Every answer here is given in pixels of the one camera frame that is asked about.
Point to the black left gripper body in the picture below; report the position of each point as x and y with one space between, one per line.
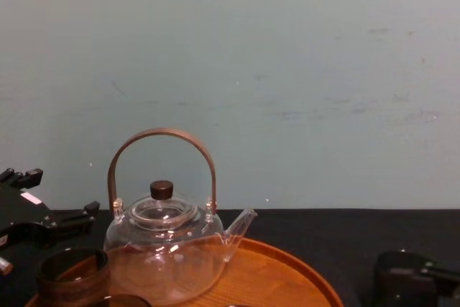
21 213

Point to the round wooden tray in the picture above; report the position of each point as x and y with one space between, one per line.
273 278

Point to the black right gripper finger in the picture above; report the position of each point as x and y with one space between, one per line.
399 282

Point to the dark brown glass cup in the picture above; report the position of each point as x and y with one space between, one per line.
124 302
72 285

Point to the black table cloth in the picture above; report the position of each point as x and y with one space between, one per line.
323 228

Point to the glass teapot lid dark knob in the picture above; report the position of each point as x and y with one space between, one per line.
161 190

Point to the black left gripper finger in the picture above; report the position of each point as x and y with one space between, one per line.
28 177
77 219

